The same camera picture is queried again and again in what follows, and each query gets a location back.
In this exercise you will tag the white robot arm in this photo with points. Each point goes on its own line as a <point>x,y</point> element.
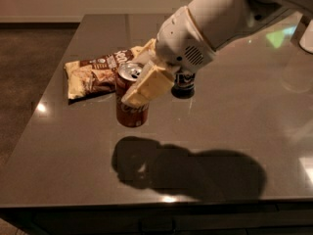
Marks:
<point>223,21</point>

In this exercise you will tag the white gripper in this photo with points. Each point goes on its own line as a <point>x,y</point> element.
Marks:
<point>180,40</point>

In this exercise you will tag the blue pepsi can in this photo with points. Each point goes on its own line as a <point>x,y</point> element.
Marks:
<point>184,85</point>

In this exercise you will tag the brown sea salt chip bag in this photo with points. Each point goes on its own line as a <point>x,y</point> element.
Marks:
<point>88,78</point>

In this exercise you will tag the red coke can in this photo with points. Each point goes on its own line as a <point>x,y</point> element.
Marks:
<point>126,75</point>

